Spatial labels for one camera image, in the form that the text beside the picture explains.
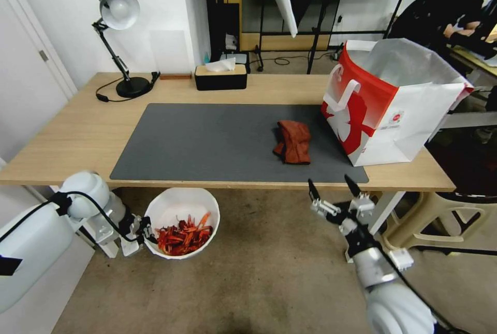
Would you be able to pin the small wooden strip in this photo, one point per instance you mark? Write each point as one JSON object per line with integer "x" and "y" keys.
{"x": 174, "y": 76}

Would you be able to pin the white door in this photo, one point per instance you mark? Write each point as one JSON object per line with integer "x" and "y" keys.
{"x": 23, "y": 77}

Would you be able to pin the teal bottle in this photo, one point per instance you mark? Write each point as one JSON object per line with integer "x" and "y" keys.
{"x": 207, "y": 58}

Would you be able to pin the grey desk mat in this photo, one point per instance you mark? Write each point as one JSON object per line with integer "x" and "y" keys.
{"x": 202, "y": 140}

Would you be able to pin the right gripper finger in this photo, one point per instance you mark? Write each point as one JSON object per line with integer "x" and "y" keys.
{"x": 361, "y": 202}
{"x": 322, "y": 206}

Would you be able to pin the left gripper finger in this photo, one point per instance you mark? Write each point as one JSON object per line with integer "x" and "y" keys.
{"x": 145, "y": 223}
{"x": 152, "y": 237}

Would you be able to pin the white table leg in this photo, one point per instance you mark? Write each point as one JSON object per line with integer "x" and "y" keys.
{"x": 388, "y": 206}
{"x": 110, "y": 251}

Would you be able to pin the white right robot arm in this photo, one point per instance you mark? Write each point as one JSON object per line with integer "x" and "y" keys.
{"x": 396, "y": 310}

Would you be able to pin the black tissue box wooden lid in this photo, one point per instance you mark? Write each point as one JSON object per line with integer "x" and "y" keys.
{"x": 221, "y": 81}

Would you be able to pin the black desk lamp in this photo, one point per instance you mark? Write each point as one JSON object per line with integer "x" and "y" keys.
{"x": 120, "y": 9}

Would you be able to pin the red white takeout bag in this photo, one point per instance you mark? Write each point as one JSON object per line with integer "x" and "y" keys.
{"x": 388, "y": 136}

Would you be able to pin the beige plastic stool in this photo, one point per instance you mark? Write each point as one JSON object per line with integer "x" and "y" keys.
{"x": 435, "y": 209}

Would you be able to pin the red-brown towel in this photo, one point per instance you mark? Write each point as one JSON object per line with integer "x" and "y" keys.
{"x": 295, "y": 143}

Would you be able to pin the person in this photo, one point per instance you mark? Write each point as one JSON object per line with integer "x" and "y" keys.
{"x": 427, "y": 11}

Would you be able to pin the white round container bowl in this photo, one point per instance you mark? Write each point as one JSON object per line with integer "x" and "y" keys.
{"x": 182, "y": 202}

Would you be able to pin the yellow-topped desk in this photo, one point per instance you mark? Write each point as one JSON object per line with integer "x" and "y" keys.
{"x": 477, "y": 64}

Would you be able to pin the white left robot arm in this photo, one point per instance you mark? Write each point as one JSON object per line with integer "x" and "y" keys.
{"x": 27, "y": 240}

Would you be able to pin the black metal rack frame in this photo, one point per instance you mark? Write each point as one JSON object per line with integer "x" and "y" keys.
{"x": 322, "y": 19}

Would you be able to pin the silver door hinge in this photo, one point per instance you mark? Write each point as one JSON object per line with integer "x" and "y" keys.
{"x": 43, "y": 55}

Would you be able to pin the white tissue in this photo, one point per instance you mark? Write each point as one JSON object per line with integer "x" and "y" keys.
{"x": 221, "y": 65}

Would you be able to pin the red shrimp shell pile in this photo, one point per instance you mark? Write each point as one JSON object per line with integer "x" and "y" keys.
{"x": 182, "y": 237}

